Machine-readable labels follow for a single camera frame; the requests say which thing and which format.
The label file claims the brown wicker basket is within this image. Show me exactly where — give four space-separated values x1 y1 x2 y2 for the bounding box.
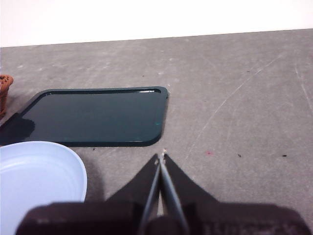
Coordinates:
0 74 14 120

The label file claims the dark rectangular tray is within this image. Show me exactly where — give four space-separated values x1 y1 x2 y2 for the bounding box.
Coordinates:
0 86 169 147

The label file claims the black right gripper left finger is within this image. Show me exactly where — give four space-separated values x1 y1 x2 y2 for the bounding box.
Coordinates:
104 153 162 221

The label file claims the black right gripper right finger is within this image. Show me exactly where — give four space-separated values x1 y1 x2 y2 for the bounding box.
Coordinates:
160 153 221 221

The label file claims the blue round plate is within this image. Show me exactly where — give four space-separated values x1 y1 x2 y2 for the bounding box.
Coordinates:
0 141 88 235

